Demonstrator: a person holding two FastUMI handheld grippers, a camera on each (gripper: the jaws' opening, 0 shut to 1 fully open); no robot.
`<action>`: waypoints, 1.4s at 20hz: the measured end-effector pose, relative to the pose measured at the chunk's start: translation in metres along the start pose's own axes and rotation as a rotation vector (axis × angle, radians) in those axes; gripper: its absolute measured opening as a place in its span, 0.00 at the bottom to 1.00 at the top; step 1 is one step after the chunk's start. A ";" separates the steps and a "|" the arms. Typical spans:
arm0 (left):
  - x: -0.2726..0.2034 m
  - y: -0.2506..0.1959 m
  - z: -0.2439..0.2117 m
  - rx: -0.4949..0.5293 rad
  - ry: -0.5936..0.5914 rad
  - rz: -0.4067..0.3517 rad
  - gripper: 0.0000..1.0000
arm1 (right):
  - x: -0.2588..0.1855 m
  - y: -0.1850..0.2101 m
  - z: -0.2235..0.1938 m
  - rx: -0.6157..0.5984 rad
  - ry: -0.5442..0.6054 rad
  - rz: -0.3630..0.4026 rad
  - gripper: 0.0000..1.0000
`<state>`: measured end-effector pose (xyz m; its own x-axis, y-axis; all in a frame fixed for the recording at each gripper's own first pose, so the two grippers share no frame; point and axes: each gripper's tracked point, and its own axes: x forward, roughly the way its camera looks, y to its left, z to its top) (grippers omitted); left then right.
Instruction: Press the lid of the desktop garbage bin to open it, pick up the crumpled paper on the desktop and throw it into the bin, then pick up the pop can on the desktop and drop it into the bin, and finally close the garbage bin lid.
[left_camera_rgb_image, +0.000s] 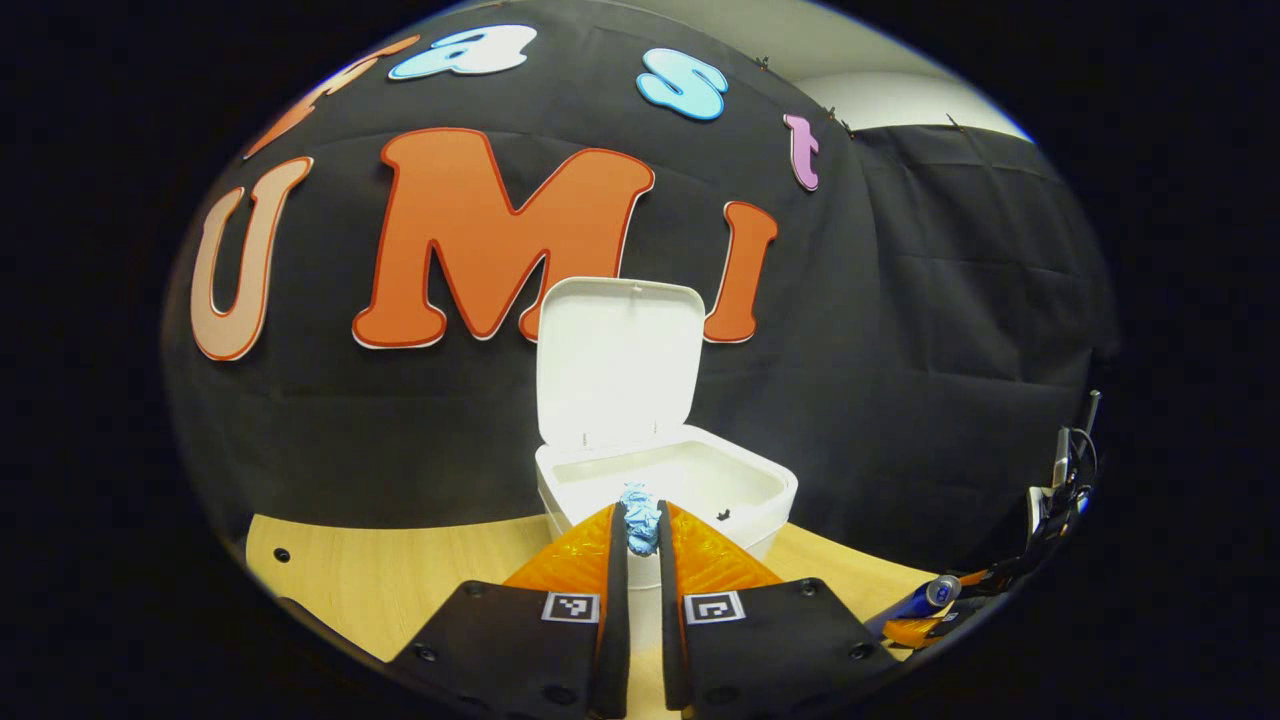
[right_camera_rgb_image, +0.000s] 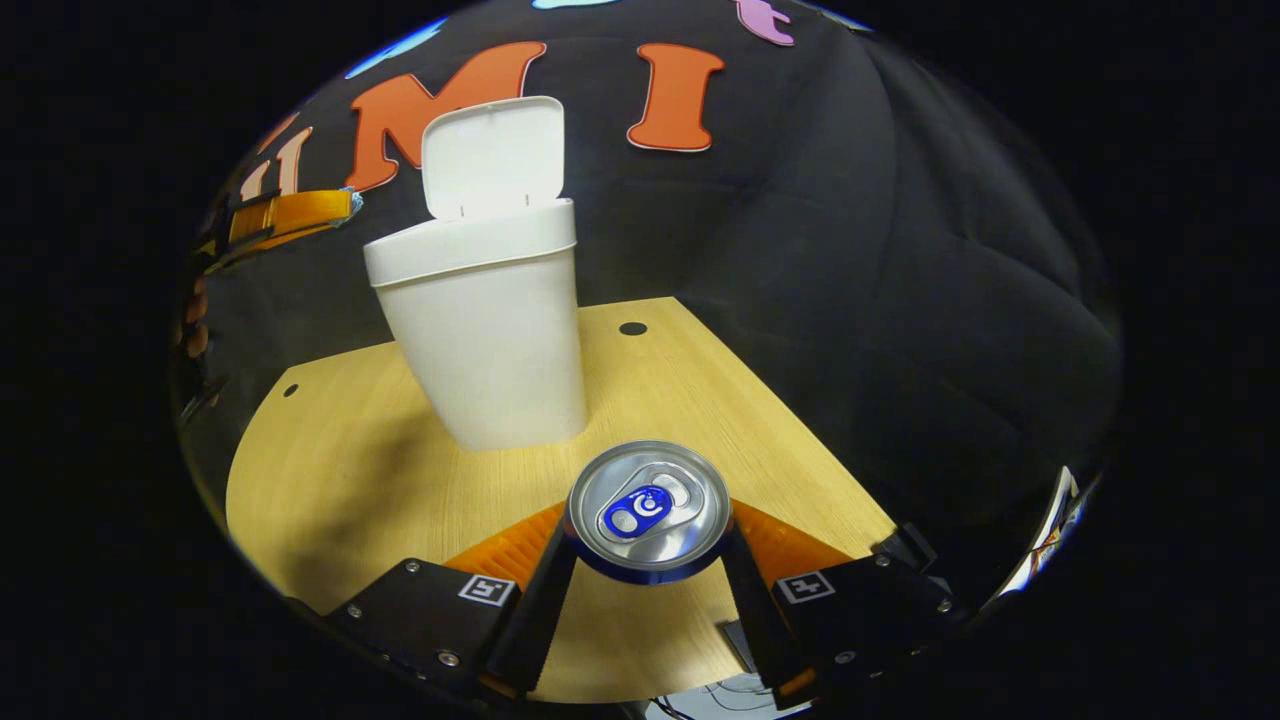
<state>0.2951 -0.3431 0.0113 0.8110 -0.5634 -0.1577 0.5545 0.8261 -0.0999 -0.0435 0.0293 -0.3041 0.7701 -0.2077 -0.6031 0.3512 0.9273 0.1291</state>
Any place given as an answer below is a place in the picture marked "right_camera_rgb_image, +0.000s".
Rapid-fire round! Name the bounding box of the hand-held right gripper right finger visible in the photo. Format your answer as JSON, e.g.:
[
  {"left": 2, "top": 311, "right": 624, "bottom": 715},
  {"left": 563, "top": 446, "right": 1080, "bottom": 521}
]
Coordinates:
[{"left": 720, "top": 497, "right": 966, "bottom": 713}]

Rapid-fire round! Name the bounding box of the blue pop can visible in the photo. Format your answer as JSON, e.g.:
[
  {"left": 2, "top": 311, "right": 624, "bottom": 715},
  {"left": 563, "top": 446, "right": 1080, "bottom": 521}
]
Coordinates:
[{"left": 565, "top": 440, "right": 734, "bottom": 586}]

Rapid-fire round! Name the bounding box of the white desktop garbage bin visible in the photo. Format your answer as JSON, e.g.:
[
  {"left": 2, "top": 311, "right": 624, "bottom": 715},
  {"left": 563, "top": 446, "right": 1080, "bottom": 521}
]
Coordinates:
[{"left": 363, "top": 96, "right": 589, "bottom": 451}]

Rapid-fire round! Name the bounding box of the black backdrop cloth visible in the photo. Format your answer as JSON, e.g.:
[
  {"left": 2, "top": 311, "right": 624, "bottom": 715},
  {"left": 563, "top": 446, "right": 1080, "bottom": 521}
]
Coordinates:
[{"left": 180, "top": 0, "right": 1121, "bottom": 601}]

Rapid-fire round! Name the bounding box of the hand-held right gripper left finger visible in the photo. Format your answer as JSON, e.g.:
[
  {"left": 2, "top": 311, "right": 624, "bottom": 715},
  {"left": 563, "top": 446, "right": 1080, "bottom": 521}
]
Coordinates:
[{"left": 325, "top": 500, "right": 581, "bottom": 701}]

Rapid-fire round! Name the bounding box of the wooden desktop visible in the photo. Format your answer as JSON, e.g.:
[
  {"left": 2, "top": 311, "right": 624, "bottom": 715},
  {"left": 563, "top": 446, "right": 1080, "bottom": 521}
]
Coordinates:
[{"left": 226, "top": 296, "right": 898, "bottom": 706}]

